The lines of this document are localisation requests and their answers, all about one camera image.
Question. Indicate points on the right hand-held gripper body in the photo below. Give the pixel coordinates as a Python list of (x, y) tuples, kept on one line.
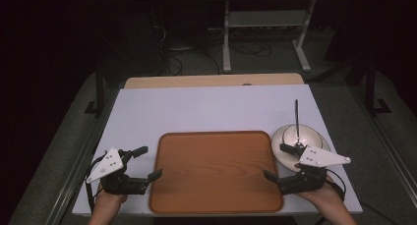
[(319, 159)]

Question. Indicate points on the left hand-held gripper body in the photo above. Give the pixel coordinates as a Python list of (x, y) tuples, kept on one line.
[(109, 172)]

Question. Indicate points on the white plate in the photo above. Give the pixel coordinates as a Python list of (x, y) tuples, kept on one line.
[(278, 143)]

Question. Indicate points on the white bowl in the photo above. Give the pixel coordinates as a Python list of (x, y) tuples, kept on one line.
[(309, 136)]

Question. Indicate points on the black spoon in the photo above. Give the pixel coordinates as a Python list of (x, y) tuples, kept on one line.
[(297, 120)]

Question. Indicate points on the person's left hand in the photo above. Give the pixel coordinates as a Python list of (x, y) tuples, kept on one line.
[(109, 198)]

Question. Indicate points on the person's right hand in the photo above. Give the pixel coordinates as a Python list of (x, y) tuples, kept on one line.
[(319, 196)]

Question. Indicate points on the brown wooden tray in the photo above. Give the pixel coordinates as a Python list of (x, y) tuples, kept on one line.
[(214, 172)]

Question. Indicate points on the white board sheet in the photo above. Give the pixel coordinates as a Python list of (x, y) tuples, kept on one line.
[(196, 110)]

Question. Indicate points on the black floor stand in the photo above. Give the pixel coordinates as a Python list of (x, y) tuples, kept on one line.
[(372, 87), (98, 87)]

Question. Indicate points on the white metal desk frame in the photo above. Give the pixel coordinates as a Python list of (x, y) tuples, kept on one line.
[(265, 18)]

